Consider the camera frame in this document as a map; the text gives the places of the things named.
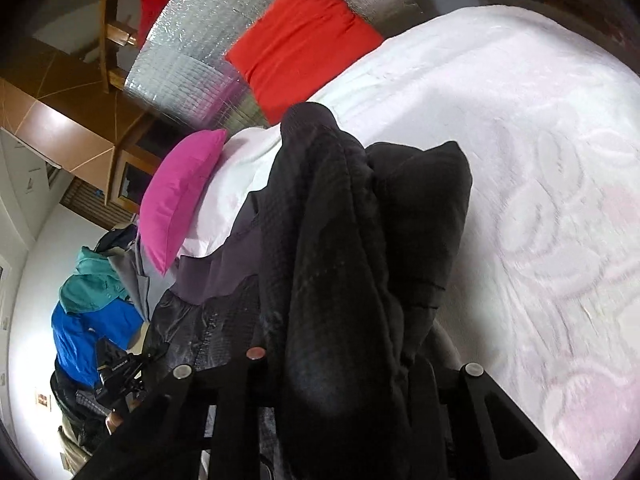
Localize wooden chair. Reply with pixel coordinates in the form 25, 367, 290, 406
97, 0, 157, 93

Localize silver foil insulation sheet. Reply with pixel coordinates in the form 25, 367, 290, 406
122, 0, 426, 133

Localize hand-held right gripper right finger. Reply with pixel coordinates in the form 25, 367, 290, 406
414, 359, 582, 480

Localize dark plaid clothes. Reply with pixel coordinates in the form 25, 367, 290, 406
49, 360, 113, 456

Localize blue garment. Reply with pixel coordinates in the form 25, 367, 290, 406
51, 300, 143, 386

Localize teal shirt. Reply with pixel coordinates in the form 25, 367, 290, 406
59, 246, 132, 313

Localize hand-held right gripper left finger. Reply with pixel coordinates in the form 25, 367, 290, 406
75, 346, 287, 480

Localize magenta pillow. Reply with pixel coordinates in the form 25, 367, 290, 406
140, 129, 228, 276

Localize white pink embossed blanket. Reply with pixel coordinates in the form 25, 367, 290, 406
182, 5, 640, 480

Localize brown wooden cabinet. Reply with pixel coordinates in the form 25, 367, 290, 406
0, 42, 168, 211

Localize person's left hand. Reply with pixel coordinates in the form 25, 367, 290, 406
106, 406, 129, 434

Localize grey garment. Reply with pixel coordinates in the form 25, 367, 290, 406
107, 240, 151, 321

